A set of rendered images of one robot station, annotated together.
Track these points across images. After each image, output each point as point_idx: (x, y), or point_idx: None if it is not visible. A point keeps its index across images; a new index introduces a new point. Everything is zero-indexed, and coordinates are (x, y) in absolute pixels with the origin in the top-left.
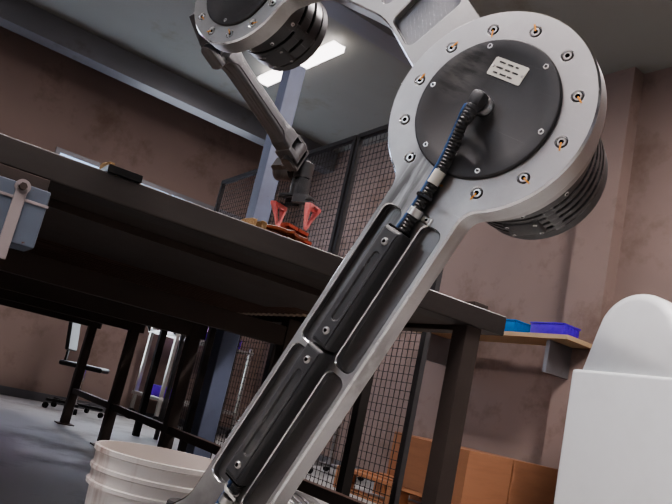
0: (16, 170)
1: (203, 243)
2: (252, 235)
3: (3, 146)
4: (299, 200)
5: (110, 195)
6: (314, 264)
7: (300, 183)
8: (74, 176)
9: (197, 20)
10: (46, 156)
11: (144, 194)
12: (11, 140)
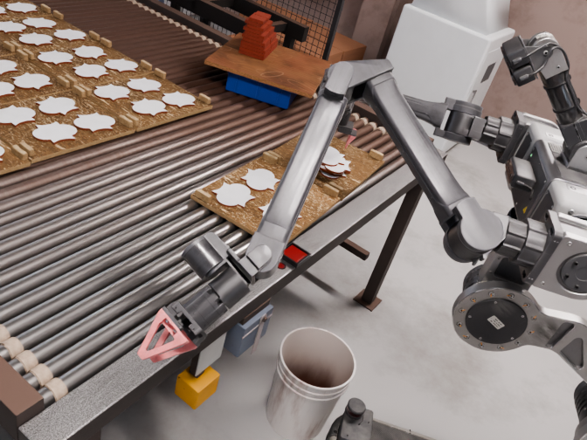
0: (256, 310)
1: None
2: (353, 229)
3: (251, 306)
4: (346, 133)
5: (295, 277)
6: (376, 214)
7: (346, 118)
8: (280, 285)
9: (455, 325)
10: (269, 290)
11: (310, 260)
12: (254, 300)
